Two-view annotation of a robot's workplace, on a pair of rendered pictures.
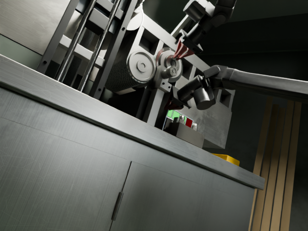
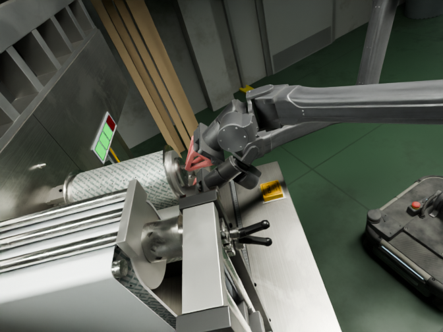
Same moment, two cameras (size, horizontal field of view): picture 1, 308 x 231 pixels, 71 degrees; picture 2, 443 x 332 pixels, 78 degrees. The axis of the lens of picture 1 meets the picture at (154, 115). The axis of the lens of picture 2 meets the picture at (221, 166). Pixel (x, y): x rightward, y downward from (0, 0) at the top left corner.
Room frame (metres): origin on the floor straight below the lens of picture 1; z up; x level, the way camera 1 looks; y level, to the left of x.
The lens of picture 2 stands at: (0.38, 0.33, 1.69)
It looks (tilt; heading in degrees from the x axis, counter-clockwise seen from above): 41 degrees down; 311
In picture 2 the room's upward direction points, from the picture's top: 20 degrees counter-clockwise
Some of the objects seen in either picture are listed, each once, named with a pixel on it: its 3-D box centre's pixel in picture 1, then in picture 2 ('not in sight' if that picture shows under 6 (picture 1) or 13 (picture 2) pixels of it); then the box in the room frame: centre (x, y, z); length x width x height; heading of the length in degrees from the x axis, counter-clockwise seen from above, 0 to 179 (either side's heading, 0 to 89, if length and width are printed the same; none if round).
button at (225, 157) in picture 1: (223, 160); (271, 190); (0.70, -0.26, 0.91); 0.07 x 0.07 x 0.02; 33
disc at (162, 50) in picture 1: (169, 64); (175, 173); (0.82, 0.00, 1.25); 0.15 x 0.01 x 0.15; 123
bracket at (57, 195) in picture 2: not in sight; (60, 193); (1.06, 0.16, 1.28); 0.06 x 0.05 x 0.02; 33
